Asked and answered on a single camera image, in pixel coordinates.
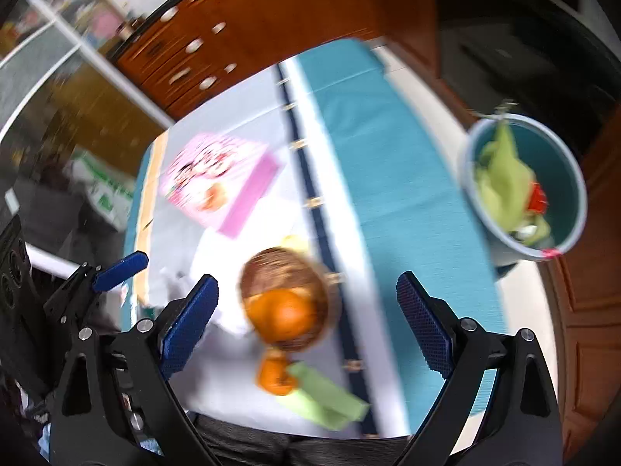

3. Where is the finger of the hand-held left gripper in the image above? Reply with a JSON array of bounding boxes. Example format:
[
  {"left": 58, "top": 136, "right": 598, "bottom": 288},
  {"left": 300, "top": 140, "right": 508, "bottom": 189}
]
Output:
[{"left": 43, "top": 250, "right": 149, "bottom": 336}]

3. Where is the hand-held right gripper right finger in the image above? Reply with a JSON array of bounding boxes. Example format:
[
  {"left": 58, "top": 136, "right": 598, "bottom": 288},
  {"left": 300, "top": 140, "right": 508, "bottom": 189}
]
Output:
[{"left": 396, "top": 272, "right": 564, "bottom": 466}]

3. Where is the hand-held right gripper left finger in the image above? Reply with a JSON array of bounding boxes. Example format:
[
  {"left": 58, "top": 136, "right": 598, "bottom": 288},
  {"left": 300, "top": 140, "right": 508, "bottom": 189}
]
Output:
[{"left": 49, "top": 274, "right": 224, "bottom": 466}]

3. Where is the pink cartoon snack box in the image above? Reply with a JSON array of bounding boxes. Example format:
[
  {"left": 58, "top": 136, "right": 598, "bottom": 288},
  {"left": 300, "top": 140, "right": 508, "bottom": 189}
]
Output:
[{"left": 159, "top": 131, "right": 283, "bottom": 238}]

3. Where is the small green corn husk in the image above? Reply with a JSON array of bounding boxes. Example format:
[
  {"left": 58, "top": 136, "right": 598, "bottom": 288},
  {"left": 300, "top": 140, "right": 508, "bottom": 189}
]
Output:
[{"left": 509, "top": 214, "right": 552, "bottom": 246}]

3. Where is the large green corn husk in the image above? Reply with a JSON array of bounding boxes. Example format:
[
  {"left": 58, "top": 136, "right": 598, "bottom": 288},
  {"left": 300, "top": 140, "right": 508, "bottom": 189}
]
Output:
[{"left": 474, "top": 119, "right": 537, "bottom": 231}]

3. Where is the red snack wrapper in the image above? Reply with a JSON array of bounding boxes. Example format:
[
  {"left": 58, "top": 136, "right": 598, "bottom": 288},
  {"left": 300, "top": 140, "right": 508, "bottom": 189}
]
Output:
[{"left": 526, "top": 182, "right": 549, "bottom": 214}]

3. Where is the teal plastic bucket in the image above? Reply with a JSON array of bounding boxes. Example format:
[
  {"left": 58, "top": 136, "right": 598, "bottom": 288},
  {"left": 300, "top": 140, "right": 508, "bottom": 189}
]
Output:
[{"left": 463, "top": 113, "right": 589, "bottom": 277}]

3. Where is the green and white rice bag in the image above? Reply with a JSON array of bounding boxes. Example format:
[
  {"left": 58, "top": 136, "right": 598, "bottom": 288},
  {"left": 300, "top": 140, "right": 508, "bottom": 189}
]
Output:
[{"left": 73, "top": 150, "right": 137, "bottom": 231}]

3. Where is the orange tangerine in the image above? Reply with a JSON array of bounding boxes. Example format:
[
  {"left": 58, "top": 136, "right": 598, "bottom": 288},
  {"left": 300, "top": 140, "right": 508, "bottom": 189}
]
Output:
[
  {"left": 245, "top": 289, "right": 316, "bottom": 343},
  {"left": 256, "top": 349, "right": 298, "bottom": 395}
]

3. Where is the wooden bowl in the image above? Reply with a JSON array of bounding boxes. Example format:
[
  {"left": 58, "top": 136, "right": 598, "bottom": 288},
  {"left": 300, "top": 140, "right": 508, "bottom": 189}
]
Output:
[{"left": 238, "top": 247, "right": 340, "bottom": 353}]

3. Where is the green paper napkin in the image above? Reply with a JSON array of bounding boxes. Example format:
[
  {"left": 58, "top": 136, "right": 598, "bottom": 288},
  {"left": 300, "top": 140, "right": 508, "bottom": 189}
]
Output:
[{"left": 276, "top": 362, "right": 370, "bottom": 432}]

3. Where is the pale yellow scrap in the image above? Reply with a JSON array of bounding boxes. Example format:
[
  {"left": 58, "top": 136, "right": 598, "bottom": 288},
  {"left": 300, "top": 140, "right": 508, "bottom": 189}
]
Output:
[{"left": 281, "top": 234, "right": 311, "bottom": 256}]

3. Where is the striped tablecloth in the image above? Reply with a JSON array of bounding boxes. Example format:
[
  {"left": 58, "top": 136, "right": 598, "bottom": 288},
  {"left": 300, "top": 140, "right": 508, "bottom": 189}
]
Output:
[{"left": 119, "top": 39, "right": 508, "bottom": 440}]

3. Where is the wooden panel-door cabinet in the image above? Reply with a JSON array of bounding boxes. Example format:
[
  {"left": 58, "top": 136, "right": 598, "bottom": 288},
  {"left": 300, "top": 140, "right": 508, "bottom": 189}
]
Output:
[{"left": 548, "top": 107, "right": 621, "bottom": 462}]

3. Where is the glass sliding door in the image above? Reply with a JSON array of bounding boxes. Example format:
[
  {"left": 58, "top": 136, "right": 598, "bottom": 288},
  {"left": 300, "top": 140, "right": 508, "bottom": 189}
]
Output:
[{"left": 0, "top": 0, "right": 175, "bottom": 277}]

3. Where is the black built-in oven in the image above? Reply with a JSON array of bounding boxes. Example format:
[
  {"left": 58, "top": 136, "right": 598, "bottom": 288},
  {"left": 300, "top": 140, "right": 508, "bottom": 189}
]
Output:
[{"left": 432, "top": 0, "right": 621, "bottom": 151}]

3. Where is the wooden drawer cabinet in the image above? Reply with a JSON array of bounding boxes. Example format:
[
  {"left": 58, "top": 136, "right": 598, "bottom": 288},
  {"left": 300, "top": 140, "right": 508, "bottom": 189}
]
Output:
[{"left": 111, "top": 0, "right": 437, "bottom": 120}]

